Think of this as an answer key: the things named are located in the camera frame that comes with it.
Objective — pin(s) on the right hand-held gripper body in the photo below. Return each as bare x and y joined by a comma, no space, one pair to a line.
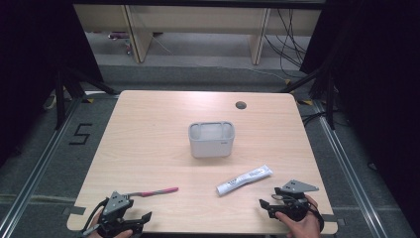
295,205

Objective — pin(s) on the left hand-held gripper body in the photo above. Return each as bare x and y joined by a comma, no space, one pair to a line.
115,203

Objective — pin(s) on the pink toothbrush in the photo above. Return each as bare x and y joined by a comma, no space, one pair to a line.
155,192

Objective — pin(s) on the white toothpaste tube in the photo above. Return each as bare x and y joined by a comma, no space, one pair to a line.
242,180

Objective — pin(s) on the grey plastic organizer container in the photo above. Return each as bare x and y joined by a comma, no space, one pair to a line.
211,147

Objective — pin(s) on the person's left hand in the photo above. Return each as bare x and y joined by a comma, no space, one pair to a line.
122,234

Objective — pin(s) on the person's right hand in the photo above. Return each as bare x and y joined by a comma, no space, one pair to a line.
303,228

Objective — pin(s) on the grey tape piece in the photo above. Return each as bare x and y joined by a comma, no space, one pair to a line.
332,218
74,210

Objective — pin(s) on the yellow black floor tape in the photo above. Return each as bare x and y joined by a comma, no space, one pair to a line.
305,102
88,100

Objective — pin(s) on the grey table grommet hole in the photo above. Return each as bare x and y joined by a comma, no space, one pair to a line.
241,105

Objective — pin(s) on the black metal stand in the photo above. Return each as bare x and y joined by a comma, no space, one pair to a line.
325,92
67,89

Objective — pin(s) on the black curtain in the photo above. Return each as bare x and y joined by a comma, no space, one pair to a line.
379,82
29,66

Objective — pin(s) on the beige wooden desk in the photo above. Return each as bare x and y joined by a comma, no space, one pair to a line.
198,18

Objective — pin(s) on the aluminium floor rail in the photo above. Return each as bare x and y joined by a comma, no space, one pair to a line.
350,172
36,168

